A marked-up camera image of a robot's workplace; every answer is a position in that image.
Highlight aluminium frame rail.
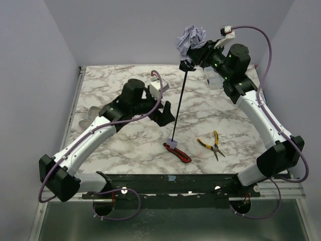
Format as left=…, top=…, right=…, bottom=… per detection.
left=44, top=173, right=305, bottom=202

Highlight lavender folding umbrella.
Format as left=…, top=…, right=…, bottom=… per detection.
left=167, top=25, right=206, bottom=150

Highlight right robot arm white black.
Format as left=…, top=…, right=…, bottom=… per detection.
left=187, top=41, right=304, bottom=186

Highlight clear plastic screw box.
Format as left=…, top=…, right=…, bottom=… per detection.
left=204, top=67, right=224, bottom=89

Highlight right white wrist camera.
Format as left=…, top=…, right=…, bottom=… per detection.
left=214, top=26, right=235, bottom=49

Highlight yellow black needle-nose pliers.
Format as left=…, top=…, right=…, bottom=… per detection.
left=197, top=130, right=225, bottom=161

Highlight blue tape piece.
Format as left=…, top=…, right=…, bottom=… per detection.
left=168, top=175, right=176, bottom=181

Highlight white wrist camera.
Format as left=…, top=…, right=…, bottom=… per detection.
left=214, top=26, right=235, bottom=49
left=149, top=77, right=170, bottom=100

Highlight pink zippered umbrella case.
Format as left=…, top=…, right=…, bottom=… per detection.
left=78, top=106, right=101, bottom=131

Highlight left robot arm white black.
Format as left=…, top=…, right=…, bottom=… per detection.
left=39, top=78, right=175, bottom=202

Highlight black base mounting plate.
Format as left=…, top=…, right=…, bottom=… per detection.
left=82, top=174, right=260, bottom=209

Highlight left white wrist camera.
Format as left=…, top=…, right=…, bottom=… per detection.
left=149, top=77, right=170, bottom=100

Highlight red black utility knife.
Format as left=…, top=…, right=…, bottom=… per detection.
left=163, top=143, right=192, bottom=164

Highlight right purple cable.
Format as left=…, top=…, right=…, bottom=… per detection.
left=225, top=25, right=309, bottom=219

